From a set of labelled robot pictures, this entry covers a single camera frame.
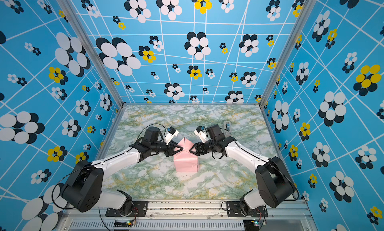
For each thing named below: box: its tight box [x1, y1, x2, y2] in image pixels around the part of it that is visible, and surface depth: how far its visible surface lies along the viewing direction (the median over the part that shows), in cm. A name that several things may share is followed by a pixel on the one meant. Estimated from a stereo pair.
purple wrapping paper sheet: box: [173, 137, 199, 173], surface depth 82 cm
